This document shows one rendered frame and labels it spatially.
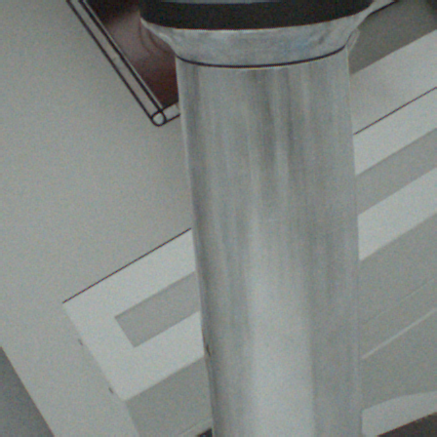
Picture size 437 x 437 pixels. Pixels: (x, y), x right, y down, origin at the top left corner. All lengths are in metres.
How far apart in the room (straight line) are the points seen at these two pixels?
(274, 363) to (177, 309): 0.32
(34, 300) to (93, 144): 0.16
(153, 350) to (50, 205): 0.27
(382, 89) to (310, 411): 0.52
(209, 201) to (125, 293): 0.35
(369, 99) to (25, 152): 0.33
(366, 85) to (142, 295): 0.31
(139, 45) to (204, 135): 0.54
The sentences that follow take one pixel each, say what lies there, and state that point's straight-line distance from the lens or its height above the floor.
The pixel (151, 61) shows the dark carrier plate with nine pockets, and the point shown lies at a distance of 1.12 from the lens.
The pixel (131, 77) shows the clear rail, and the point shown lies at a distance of 1.11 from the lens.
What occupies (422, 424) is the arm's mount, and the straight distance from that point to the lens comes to 0.96.
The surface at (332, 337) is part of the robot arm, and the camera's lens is 0.64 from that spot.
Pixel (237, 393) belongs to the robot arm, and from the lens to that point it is 0.66.
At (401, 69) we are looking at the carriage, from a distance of 1.14.
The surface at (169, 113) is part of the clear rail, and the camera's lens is 1.09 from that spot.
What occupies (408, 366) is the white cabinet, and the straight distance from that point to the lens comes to 1.30.
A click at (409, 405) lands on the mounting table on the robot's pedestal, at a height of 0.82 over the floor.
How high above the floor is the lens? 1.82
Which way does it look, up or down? 63 degrees down
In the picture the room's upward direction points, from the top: 8 degrees counter-clockwise
